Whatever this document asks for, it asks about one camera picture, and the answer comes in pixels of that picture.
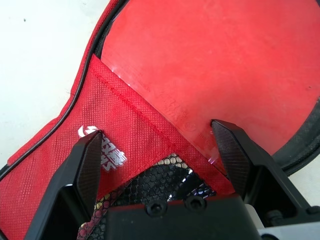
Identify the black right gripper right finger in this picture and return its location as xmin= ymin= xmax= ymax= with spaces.
xmin=210 ymin=119 xmax=320 ymax=218

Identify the red black paddle case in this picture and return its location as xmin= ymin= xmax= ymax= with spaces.
xmin=0 ymin=0 xmax=320 ymax=240

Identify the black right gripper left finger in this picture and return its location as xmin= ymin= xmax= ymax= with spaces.
xmin=23 ymin=129 xmax=103 ymax=240

